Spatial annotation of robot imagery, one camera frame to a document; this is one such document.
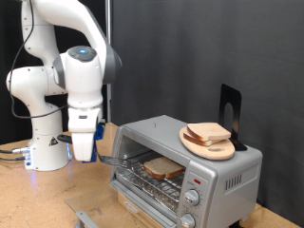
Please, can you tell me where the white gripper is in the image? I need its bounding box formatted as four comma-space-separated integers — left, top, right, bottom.
67, 105, 105, 162

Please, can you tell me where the white bread slice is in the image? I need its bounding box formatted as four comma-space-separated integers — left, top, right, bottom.
186, 122, 233, 143
182, 132, 224, 147
142, 156, 186, 181

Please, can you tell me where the wooden stand under oven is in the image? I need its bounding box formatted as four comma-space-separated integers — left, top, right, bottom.
117, 191, 165, 228

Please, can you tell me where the silver oven knob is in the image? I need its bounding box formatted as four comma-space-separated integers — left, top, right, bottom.
179, 212, 198, 228
183, 188, 201, 207

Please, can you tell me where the silver toaster oven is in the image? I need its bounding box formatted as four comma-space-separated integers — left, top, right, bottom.
109, 114, 264, 228

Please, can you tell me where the black backdrop curtain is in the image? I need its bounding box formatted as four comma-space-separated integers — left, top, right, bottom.
0, 0, 110, 145

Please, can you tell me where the vertical metal pole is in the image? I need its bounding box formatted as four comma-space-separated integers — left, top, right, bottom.
104, 0, 114, 124

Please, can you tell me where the oval wooden cutting board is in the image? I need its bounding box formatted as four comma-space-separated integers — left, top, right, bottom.
179, 126, 237, 162

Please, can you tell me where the dark grey backdrop curtain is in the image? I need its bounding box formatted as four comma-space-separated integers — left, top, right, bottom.
111, 0, 304, 227

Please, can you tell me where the black metal bookend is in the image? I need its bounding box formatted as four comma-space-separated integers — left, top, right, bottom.
218, 84, 249, 152

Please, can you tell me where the white wrist camera blue mount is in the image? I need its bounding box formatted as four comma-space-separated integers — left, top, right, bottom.
93, 119, 106, 142

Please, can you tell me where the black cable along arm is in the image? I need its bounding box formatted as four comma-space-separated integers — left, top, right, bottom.
9, 0, 69, 120

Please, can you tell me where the wire oven rack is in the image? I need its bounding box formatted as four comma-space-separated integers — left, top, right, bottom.
117, 151, 187, 204

